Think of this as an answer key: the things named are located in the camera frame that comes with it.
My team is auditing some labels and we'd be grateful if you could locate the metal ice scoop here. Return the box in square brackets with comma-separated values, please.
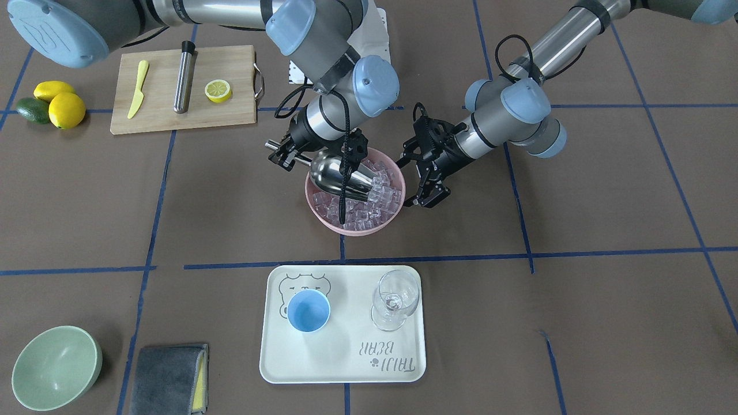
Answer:
[308, 150, 376, 202]

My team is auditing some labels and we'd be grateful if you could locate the yellow plastic knife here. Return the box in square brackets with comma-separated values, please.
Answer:
[127, 60, 150, 120]

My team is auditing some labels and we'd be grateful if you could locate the clear wine glass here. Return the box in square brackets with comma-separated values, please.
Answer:
[371, 270, 421, 333]

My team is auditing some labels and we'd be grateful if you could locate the grey folded cloth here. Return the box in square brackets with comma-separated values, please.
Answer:
[129, 344, 210, 414]

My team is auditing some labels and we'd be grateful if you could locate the lemon half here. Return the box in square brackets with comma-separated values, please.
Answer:
[205, 79, 232, 103]

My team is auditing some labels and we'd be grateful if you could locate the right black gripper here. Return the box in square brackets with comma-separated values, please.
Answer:
[265, 118, 317, 172]

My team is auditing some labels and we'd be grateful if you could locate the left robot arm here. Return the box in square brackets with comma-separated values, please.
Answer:
[397, 1, 737, 208]

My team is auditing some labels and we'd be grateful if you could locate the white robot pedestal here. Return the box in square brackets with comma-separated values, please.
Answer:
[285, 0, 393, 84]

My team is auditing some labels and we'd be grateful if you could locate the cream serving tray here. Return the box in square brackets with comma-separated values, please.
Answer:
[260, 265, 427, 384]

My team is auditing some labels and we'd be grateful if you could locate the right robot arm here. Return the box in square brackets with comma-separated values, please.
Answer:
[7, 1, 399, 171]

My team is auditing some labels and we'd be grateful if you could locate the light blue cup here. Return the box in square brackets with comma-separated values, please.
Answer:
[287, 289, 332, 333]

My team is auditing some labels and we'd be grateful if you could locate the wooden cutting board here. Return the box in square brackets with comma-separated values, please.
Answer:
[110, 45, 266, 135]

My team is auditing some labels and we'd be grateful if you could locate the green bowl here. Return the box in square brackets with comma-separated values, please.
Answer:
[12, 326, 103, 412]

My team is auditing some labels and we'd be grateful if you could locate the green avocado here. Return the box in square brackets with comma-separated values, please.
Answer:
[16, 97, 50, 125]

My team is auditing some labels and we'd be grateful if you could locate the yellow lemon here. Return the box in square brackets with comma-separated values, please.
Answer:
[33, 80, 76, 103]
[48, 92, 86, 130]

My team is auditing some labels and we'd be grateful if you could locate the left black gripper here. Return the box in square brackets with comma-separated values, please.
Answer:
[403, 118, 475, 209]

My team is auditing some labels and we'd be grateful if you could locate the pink bowl of ice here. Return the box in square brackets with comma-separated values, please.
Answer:
[305, 148, 406, 236]

